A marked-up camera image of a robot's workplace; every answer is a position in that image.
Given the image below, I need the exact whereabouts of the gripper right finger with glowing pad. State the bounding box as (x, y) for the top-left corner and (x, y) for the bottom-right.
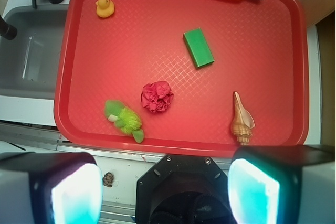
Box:
(228, 145), (335, 223)

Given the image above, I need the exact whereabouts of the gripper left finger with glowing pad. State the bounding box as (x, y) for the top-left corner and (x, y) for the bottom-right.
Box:
(1, 152), (103, 223)

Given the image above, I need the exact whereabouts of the yellow rubber duck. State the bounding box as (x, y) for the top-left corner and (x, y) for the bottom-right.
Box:
(96, 0), (115, 18)

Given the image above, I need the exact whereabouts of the small brown pine cone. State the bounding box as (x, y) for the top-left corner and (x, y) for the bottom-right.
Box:
(102, 172), (114, 188)

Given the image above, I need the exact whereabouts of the brown spiral seashell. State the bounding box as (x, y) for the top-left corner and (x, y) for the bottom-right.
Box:
(230, 91), (255, 146)

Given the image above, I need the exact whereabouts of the green plush toy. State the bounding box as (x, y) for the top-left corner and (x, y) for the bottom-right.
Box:
(104, 100), (144, 144)

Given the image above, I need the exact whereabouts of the grey sink basin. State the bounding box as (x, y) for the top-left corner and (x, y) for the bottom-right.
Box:
(1, 5), (68, 100)

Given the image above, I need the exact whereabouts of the crumpled red paper ball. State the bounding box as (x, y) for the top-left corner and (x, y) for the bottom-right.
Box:
(141, 81), (174, 113)

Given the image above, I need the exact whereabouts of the red plastic tray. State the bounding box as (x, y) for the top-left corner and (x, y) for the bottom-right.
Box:
(54, 0), (309, 157)

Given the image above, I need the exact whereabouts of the green rectangular block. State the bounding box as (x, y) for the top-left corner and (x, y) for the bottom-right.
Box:
(183, 28), (215, 69)

